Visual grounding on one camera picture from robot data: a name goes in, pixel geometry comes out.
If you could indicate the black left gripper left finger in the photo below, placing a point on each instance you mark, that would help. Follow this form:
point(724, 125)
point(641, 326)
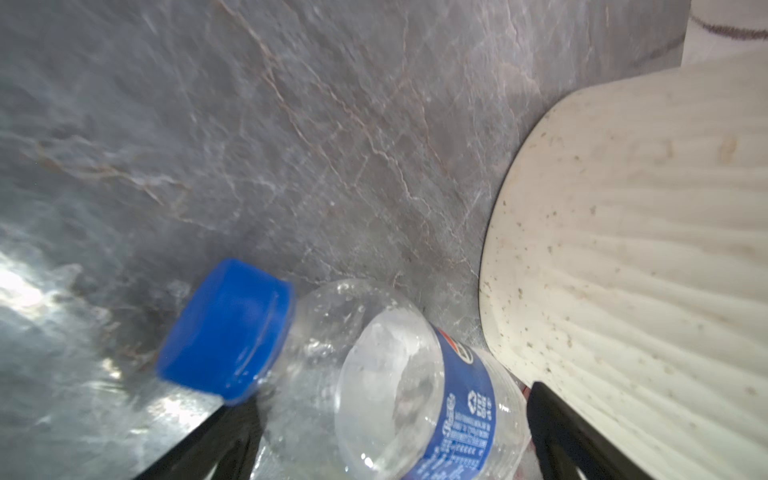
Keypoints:
point(224, 446)

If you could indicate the blue label blue-cap bottle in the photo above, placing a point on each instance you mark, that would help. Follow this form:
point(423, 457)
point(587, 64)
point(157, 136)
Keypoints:
point(351, 381)

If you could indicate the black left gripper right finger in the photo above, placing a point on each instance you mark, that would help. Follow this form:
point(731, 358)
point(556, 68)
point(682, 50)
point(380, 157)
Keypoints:
point(568, 447)

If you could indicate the cream waste bin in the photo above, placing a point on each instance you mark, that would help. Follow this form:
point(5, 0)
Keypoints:
point(625, 265)

